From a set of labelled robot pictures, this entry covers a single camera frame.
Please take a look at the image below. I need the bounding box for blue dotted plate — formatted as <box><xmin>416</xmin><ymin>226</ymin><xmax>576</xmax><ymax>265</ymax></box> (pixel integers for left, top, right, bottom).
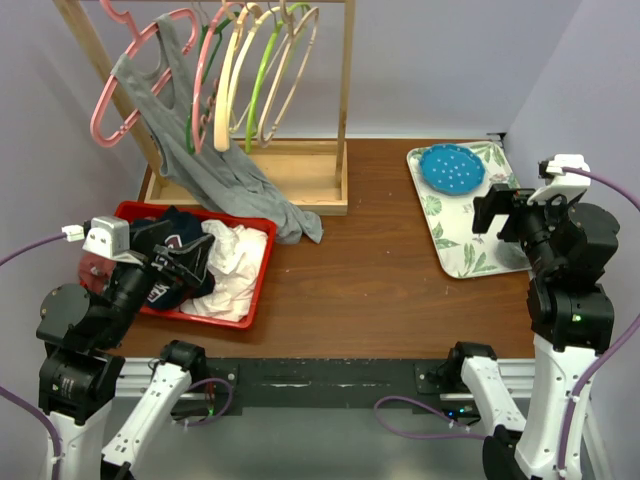
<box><xmin>418</xmin><ymin>144</ymin><xmax>486</xmax><ymax>197</ymax></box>

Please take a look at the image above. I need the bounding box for lime green hanger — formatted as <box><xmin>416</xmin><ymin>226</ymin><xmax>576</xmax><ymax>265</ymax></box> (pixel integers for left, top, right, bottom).
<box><xmin>244</xmin><ymin>1</ymin><xmax>318</xmax><ymax>154</ymax></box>

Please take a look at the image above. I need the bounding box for wooden clothes rack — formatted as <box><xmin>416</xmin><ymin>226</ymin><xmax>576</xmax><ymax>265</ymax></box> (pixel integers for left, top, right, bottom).
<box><xmin>54</xmin><ymin>1</ymin><xmax>356</xmax><ymax>216</ymax></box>

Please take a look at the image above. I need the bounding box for beige plastic hanger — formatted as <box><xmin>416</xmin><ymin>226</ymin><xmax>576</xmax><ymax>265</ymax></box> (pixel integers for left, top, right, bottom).
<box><xmin>257</xmin><ymin>1</ymin><xmax>320</xmax><ymax>148</ymax></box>

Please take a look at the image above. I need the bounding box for red plastic bin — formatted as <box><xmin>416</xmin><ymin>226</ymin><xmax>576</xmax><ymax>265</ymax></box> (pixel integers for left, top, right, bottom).
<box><xmin>115</xmin><ymin>201</ymin><xmax>276</xmax><ymax>330</ymax></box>

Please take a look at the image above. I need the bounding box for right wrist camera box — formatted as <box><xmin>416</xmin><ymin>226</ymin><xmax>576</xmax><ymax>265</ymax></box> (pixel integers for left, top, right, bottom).
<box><xmin>527</xmin><ymin>154</ymin><xmax>591</xmax><ymax>205</ymax></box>

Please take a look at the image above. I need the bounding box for dark grey cup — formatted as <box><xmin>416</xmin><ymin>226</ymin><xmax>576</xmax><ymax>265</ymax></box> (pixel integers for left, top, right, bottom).
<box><xmin>495</xmin><ymin>244</ymin><xmax>530</xmax><ymax>270</ymax></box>

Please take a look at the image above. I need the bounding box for navy tank top red trim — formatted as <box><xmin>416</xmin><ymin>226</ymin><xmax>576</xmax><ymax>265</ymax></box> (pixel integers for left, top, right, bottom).
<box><xmin>138</xmin><ymin>206</ymin><xmax>215</xmax><ymax>311</ymax></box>

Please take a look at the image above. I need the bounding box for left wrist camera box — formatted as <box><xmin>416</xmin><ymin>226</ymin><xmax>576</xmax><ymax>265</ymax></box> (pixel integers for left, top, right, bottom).
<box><xmin>83</xmin><ymin>216</ymin><xmax>135</xmax><ymax>263</ymax></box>

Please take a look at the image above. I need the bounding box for black mounting base plate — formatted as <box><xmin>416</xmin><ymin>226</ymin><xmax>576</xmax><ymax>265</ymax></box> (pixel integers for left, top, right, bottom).
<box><xmin>171</xmin><ymin>358</ymin><xmax>476</xmax><ymax>420</ymax></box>

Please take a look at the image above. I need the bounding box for grey tank top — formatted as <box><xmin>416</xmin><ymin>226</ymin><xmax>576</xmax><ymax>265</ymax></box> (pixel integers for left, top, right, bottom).
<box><xmin>112</xmin><ymin>13</ymin><xmax>324</xmax><ymax>244</ymax></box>

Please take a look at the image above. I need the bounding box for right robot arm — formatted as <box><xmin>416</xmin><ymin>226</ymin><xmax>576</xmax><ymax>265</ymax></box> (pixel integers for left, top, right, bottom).
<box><xmin>443</xmin><ymin>184</ymin><xmax>620</xmax><ymax>479</ymax></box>

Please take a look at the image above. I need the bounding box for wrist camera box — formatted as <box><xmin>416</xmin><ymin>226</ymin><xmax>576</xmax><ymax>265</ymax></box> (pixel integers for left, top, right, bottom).
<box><xmin>527</xmin><ymin>154</ymin><xmax>591</xmax><ymax>205</ymax></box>
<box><xmin>83</xmin><ymin>216</ymin><xmax>135</xmax><ymax>263</ymax></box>

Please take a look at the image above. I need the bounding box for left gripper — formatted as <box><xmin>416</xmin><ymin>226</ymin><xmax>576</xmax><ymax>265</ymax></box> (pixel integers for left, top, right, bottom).
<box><xmin>96</xmin><ymin>219</ymin><xmax>214</xmax><ymax>345</ymax></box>

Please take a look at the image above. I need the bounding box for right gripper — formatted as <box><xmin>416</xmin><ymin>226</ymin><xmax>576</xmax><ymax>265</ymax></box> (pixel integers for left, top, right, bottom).
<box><xmin>473</xmin><ymin>180</ymin><xmax>577</xmax><ymax>272</ymax></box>

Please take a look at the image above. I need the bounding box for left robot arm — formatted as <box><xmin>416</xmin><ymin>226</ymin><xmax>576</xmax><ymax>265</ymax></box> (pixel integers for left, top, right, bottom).
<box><xmin>36</xmin><ymin>216</ymin><xmax>214</xmax><ymax>479</ymax></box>

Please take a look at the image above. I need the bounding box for pink plastic hanger with top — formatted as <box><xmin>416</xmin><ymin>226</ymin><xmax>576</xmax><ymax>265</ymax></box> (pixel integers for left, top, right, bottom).
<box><xmin>89</xmin><ymin>0</ymin><xmax>199</xmax><ymax>148</ymax></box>

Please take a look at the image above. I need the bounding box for cream plastic hanger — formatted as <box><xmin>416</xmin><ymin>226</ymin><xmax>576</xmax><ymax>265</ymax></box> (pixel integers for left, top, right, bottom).
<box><xmin>213</xmin><ymin>1</ymin><xmax>262</xmax><ymax>152</ymax></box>

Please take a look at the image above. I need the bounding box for dusty red garment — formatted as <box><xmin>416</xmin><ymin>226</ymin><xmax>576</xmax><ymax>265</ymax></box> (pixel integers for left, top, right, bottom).
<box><xmin>78</xmin><ymin>253</ymin><xmax>115</xmax><ymax>293</ymax></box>

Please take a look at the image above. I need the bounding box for white crumpled garment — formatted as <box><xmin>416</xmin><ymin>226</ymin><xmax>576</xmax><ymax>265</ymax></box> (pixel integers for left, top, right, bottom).
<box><xmin>180</xmin><ymin>220</ymin><xmax>268</xmax><ymax>322</ymax></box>

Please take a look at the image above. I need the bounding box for dark green hanger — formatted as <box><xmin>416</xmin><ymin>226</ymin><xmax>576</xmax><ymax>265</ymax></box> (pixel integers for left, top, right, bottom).
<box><xmin>185</xmin><ymin>7</ymin><xmax>240</xmax><ymax>154</ymax></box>

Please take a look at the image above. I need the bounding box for cream white hanger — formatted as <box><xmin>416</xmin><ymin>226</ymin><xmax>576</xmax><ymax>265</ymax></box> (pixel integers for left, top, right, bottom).
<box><xmin>229</xmin><ymin>4</ymin><xmax>281</xmax><ymax>143</ymax></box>

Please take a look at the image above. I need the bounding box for floral serving tray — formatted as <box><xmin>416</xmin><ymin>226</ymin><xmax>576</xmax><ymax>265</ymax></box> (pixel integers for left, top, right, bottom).
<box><xmin>407</xmin><ymin>141</ymin><xmax>524</xmax><ymax>279</ymax></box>

